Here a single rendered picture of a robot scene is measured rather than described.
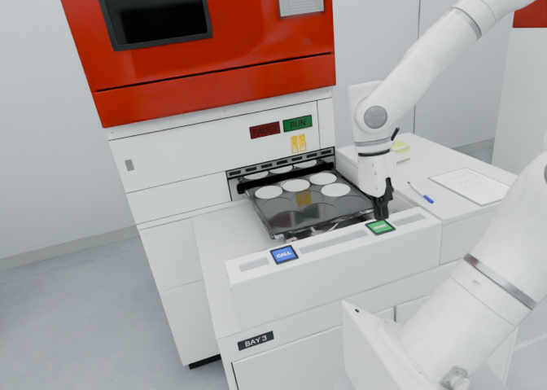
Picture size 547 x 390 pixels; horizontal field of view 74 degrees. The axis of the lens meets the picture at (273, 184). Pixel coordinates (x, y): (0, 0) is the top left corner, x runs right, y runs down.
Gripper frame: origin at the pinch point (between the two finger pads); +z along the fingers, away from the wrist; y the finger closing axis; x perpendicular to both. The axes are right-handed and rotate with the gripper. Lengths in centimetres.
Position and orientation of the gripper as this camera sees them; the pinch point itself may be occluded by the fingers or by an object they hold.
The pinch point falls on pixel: (380, 211)
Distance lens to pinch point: 94.3
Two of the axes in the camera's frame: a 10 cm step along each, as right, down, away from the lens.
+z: 1.8, 9.6, 2.3
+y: 2.6, 1.8, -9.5
